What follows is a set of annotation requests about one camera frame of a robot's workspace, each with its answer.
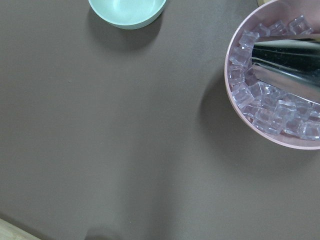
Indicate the mint green bowl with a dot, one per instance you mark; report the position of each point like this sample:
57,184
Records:
128,14

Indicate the clear ice cubes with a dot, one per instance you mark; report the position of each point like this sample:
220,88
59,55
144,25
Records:
266,108

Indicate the metal ice scoop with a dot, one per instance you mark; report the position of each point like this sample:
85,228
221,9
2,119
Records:
290,63

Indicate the wooden cutting board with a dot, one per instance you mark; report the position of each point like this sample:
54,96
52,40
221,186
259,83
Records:
11,232

